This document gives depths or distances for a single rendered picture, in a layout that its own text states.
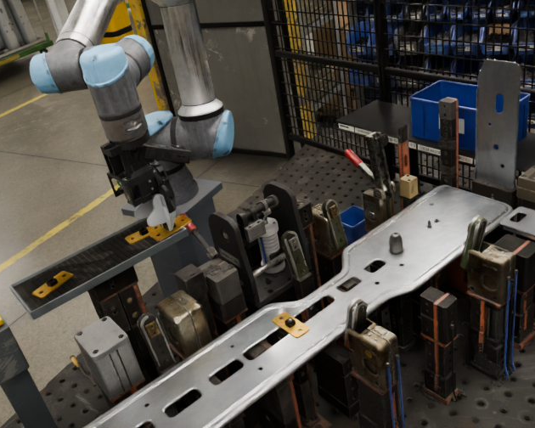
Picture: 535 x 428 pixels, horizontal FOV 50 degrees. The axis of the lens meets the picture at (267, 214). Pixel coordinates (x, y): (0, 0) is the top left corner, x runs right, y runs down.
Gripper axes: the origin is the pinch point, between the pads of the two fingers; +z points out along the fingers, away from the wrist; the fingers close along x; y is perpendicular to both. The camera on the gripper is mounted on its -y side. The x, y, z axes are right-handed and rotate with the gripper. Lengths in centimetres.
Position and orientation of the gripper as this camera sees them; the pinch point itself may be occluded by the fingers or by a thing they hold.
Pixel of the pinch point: (168, 221)
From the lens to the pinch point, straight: 115.9
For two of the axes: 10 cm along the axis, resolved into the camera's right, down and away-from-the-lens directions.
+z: 1.8, 8.3, 5.3
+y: -7.1, 4.8, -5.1
